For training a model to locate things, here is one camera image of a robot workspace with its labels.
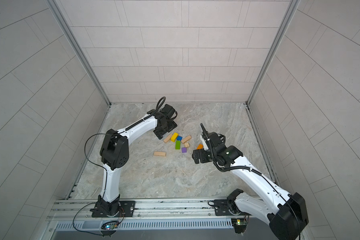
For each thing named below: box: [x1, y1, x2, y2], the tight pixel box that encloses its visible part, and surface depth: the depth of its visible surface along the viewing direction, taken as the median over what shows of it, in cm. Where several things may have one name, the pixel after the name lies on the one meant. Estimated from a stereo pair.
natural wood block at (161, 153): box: [153, 151, 167, 157], surface depth 91 cm
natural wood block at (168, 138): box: [163, 133, 173, 144], surface depth 96 cm
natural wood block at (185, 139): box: [181, 135, 192, 144], surface depth 98 cm
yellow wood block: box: [171, 132, 179, 143], surface depth 97 cm
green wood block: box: [175, 140, 181, 150], surface depth 96 cm
